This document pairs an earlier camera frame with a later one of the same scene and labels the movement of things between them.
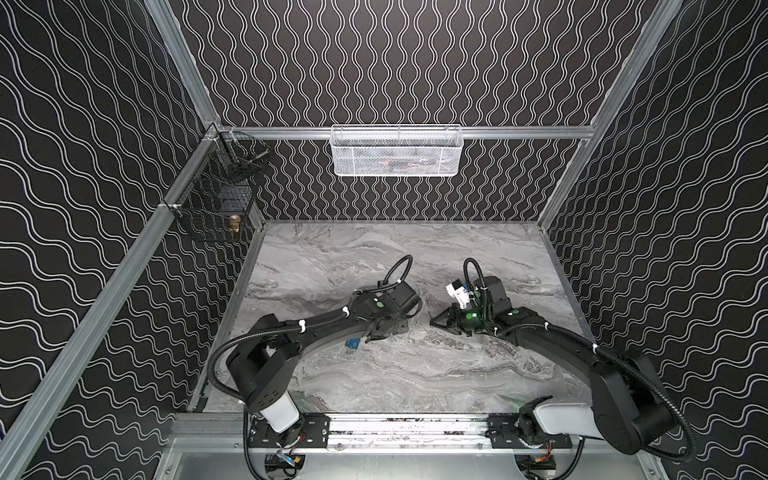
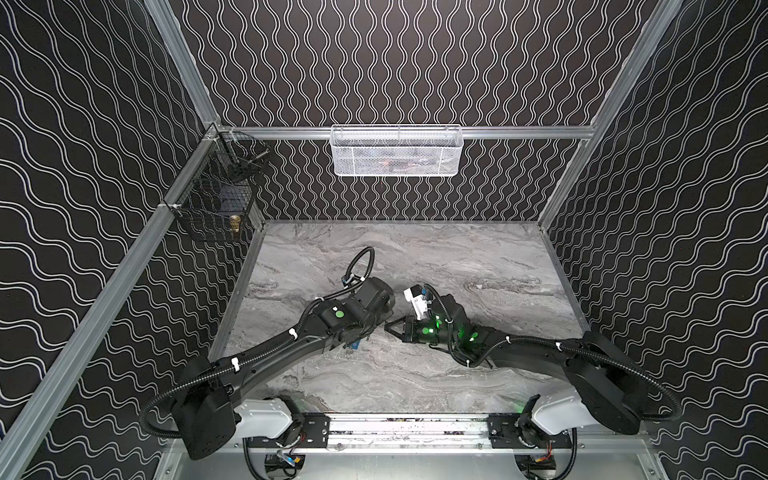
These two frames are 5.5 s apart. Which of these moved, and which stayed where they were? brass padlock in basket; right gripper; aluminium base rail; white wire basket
Moved: right gripper
Stayed: brass padlock in basket; aluminium base rail; white wire basket
